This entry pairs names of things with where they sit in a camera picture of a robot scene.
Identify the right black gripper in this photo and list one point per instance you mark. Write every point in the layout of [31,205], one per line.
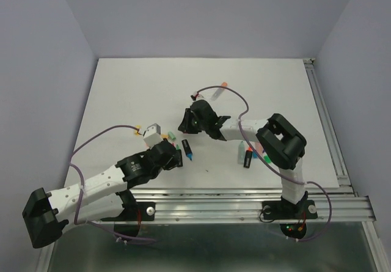
[184,125]

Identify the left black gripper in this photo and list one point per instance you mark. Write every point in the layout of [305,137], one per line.
[171,162]

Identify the mint pen cap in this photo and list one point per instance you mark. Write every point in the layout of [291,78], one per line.
[171,136]

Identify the blue black highlighter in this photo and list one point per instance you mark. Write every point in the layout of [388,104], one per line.
[187,148]

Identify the yellow pen cap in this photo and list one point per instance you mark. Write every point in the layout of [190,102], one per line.
[138,130]

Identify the mint cap translucent highlighter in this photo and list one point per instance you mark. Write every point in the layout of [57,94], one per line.
[241,153]

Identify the orange black highlighter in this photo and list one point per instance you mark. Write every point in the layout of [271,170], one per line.
[248,158]

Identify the green pen cap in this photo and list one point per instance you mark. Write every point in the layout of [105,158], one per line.
[266,158]

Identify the green black highlighter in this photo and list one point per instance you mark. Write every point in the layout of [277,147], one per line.
[178,156]

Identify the tan cap translucent highlighter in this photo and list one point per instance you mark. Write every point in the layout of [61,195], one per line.
[259,148]

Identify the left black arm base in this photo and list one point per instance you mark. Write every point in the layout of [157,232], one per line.
[134,212]

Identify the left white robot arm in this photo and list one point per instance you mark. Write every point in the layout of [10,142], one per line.
[47,214]

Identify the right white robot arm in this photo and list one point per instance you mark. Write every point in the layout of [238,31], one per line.
[283,144]

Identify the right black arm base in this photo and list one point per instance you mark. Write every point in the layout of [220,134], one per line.
[296,215]

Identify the peach cap translucent highlighter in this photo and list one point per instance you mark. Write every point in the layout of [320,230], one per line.
[218,91]

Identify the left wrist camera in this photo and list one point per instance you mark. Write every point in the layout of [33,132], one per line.
[152,135]

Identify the aluminium front rail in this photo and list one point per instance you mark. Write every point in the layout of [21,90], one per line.
[207,206]

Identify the aluminium rail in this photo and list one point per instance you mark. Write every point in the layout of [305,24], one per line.
[328,129]
[207,206]

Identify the aluminium right rail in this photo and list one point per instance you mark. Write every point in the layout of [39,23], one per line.
[328,129]

